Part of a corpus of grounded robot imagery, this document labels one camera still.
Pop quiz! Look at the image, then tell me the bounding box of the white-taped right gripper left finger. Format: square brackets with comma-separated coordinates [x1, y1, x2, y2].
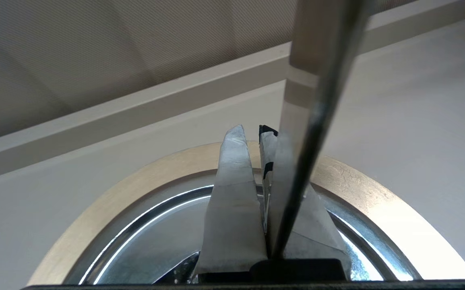
[195, 124, 268, 275]

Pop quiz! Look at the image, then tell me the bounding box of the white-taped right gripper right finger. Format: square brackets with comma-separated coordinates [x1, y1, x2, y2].
[258, 125, 351, 267]

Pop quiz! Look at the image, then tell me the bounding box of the steel pot lid black knob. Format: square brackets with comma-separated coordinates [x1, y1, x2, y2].
[65, 183, 422, 284]

